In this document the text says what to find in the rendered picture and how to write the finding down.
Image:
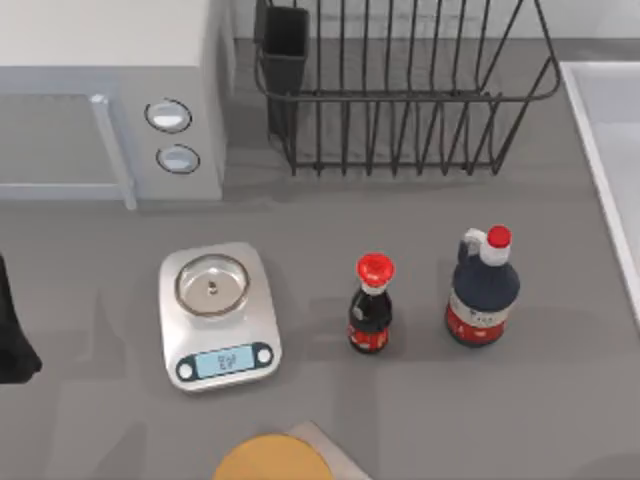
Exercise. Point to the small dark sauce bottle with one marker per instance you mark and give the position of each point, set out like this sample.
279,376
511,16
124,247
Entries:
370,310

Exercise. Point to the silver kitchen scale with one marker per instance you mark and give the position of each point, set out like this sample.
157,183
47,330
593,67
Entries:
219,325

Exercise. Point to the small microwave knob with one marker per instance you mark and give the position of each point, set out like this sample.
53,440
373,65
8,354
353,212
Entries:
178,159

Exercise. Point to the large dark jug bottle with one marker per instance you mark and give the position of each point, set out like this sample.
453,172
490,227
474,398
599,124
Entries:
481,295

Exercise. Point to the black cutlery holder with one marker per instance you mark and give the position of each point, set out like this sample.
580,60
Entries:
283,60

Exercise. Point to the large microwave knob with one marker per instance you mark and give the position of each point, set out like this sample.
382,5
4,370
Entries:
168,115

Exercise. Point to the round orange board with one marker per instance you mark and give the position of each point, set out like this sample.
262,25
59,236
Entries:
270,459

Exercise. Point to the pale microwave oven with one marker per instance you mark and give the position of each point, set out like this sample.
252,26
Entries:
100,100

